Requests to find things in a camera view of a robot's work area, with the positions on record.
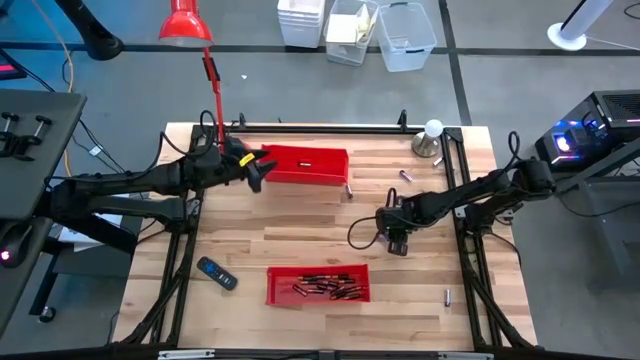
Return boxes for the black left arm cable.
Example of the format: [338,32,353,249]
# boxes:
[158,109,222,162]

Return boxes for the white bulb on metal base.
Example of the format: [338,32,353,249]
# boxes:
[410,118,445,159]

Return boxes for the red plastic bin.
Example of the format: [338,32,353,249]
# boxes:
[265,263,372,307]
[258,143,351,187]

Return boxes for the orange cable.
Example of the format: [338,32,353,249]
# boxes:
[30,0,76,184]

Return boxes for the white stacked bins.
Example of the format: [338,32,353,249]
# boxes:
[277,0,326,50]

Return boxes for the black aluminium table frame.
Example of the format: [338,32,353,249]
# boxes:
[112,109,539,351]

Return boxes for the clear bin with papers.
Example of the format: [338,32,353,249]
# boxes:
[323,0,381,67]

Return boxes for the grey metal stand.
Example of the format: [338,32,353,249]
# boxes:
[549,134,640,281]

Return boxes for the black stand base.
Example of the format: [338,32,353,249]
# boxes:
[53,0,125,61]

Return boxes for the dark grey desk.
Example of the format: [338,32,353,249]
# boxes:
[0,89,89,341]

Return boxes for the white round stand base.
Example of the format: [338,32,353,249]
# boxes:
[546,0,616,52]

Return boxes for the white printed paper sheet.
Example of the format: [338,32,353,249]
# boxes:
[59,209,129,251]

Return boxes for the black computer with lights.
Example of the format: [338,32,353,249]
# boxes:
[534,89,640,174]

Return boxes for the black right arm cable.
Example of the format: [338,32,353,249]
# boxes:
[347,130,522,251]

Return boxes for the red desk lamp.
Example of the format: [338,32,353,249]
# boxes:
[158,0,226,154]

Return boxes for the black computer mouse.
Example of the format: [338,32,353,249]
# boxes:
[0,219,39,269]

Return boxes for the clear empty plastic bin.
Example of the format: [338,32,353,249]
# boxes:
[375,1,439,74]

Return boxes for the black clamp fixture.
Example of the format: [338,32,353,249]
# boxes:
[0,110,54,162]

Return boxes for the black remote control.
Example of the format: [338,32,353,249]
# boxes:
[196,255,239,292]

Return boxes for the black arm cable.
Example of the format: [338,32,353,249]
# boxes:
[158,109,222,162]
[347,130,522,251]

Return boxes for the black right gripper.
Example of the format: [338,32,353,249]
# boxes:
[374,195,420,257]

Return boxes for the dark screen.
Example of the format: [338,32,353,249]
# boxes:
[0,48,29,81]

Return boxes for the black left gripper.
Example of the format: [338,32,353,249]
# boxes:
[199,137,279,181]

